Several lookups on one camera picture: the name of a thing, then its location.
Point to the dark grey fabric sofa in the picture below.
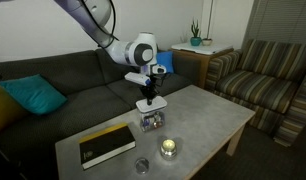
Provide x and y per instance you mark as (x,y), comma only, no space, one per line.
(76,100)

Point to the plant in teal pot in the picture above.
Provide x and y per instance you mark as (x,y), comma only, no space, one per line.
(195,40)

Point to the blue cushion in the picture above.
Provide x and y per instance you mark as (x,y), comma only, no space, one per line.
(166,60)

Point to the white flat board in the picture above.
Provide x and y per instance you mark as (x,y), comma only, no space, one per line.
(206,48)

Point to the mustard yellow cushion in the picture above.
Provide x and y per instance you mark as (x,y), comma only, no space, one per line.
(4,110)

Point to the grey window blinds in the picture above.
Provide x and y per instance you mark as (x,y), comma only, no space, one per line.
(283,20)

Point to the wooden side table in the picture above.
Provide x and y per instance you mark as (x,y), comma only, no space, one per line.
(193,66)

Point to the white rectangular container lid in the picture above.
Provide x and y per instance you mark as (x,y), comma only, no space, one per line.
(159,104)

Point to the black book with yellow spine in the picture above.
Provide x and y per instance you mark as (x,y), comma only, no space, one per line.
(106,146)

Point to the teal cushion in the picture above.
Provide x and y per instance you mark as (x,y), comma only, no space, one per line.
(33,95)

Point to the lit candle in glass jar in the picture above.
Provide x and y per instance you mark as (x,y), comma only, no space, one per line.
(168,148)

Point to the round glass candle lid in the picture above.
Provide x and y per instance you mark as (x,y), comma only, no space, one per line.
(141,166)

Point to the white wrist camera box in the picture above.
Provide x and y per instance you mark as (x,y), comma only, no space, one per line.
(136,78)

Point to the small white plant pot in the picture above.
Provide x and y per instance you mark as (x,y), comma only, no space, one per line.
(206,42)

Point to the clear container with capsules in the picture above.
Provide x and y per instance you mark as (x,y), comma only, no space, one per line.
(152,120)

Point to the striped armchair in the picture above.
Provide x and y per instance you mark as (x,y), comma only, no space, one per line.
(259,86)

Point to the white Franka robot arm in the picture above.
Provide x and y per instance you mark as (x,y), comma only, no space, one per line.
(93,20)

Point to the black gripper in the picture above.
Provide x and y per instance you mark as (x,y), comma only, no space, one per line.
(151,86)

